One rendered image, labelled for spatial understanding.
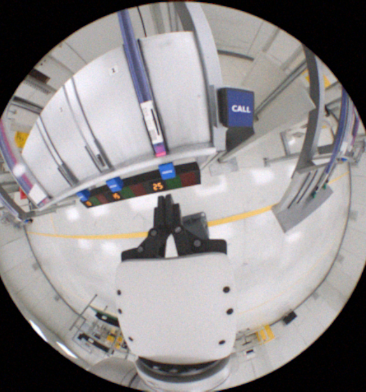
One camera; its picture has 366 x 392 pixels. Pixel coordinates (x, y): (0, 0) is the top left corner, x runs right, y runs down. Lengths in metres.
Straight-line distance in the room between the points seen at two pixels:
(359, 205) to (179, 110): 7.69
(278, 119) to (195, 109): 0.28
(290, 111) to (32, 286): 9.64
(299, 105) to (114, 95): 0.37
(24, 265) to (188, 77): 9.01
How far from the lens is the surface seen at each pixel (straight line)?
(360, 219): 7.84
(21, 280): 9.16
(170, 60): 0.18
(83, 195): 0.30
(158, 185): 0.24
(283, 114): 0.38
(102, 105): 0.19
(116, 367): 0.20
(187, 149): 0.17
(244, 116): 0.15
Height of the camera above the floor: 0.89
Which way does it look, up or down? 83 degrees down
